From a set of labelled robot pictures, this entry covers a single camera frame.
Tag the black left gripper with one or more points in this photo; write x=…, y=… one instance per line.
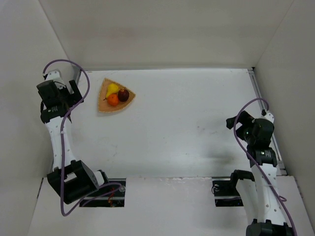
x=74, y=91

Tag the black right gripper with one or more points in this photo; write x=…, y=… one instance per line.
x=237, y=120

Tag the orange fake orange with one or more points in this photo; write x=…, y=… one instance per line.
x=113, y=100

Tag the yellow fake pear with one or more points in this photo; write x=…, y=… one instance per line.
x=111, y=89

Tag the dark red fake apple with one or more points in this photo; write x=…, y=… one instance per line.
x=123, y=95

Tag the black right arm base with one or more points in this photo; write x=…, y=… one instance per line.
x=225, y=192

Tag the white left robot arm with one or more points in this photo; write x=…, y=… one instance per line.
x=71, y=178

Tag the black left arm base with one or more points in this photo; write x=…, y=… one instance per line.
x=110, y=196

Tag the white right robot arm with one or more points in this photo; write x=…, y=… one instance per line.
x=265, y=209

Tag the woven orange fruit basket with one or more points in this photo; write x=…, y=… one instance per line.
x=103, y=106

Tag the aluminium table edge rail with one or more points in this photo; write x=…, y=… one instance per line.
x=77, y=74

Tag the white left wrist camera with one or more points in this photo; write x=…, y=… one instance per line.
x=56, y=77

